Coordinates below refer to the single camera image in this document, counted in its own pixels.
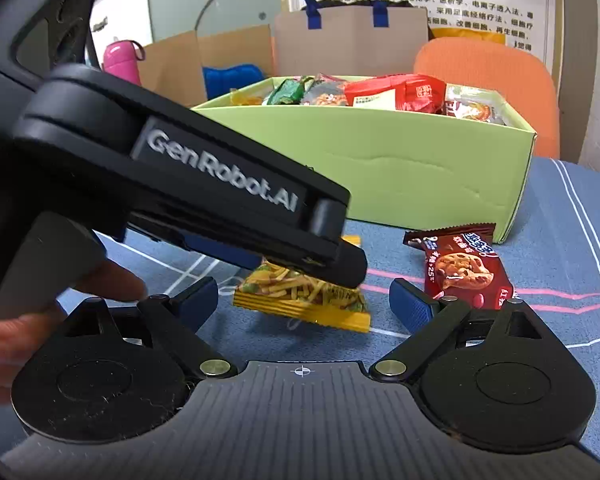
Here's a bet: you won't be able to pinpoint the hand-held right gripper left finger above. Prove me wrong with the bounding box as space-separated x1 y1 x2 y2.
62 277 232 379

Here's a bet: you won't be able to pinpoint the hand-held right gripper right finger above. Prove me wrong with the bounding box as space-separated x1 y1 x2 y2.
370 279 549 382

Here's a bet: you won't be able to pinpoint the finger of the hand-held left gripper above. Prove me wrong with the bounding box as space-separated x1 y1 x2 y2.
180 230 266 270
260 237 369 292

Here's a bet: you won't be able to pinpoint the yellow fries snack packet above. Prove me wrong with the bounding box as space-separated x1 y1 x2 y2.
232 235 372 334

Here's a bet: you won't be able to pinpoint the dark red cookie packet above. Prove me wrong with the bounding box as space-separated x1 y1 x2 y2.
402 223 518 311

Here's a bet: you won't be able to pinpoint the light green cardboard box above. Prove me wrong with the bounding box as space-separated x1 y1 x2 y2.
190 76 538 243

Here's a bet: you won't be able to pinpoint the yellow and white snack packet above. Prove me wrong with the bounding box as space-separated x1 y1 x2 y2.
230 87 277 107

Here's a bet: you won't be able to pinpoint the green snack packet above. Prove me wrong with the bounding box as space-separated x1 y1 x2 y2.
264 77 316 107

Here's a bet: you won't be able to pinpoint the silver grey snack packet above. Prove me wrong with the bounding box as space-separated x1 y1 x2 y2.
300 74 354 108

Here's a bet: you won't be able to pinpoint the person's left hand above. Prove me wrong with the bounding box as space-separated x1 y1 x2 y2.
0 260 149 407

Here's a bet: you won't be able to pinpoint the pink bottle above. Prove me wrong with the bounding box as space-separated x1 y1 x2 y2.
102 40 146 87

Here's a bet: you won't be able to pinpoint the brown cardboard box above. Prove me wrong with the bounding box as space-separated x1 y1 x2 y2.
139 24 276 109

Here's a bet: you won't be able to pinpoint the blue cushion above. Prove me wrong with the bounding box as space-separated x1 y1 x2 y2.
202 62 266 102

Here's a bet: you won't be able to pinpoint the blue striped tablecloth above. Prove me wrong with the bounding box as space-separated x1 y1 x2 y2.
0 157 600 465

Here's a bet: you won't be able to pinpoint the white and red snack packet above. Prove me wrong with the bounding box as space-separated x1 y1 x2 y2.
442 85 519 128

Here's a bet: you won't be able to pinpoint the orange chair back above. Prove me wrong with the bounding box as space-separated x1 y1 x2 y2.
412 37 561 158

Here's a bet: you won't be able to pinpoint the yellow bag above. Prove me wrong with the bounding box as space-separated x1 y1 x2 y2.
432 27 507 47

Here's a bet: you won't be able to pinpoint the brown paper bag blue handles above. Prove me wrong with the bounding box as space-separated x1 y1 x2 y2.
272 0 431 81

